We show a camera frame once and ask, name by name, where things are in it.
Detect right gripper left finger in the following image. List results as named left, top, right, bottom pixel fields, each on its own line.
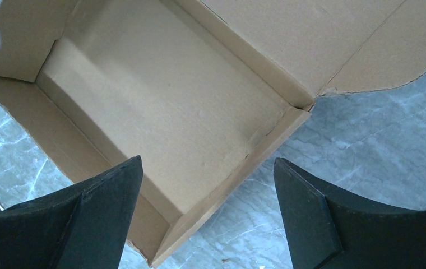
left=0, top=156, right=143, bottom=268

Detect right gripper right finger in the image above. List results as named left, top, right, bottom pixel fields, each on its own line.
left=274, top=158, right=426, bottom=268

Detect brown cardboard box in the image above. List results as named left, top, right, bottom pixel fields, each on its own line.
left=0, top=1, right=426, bottom=268

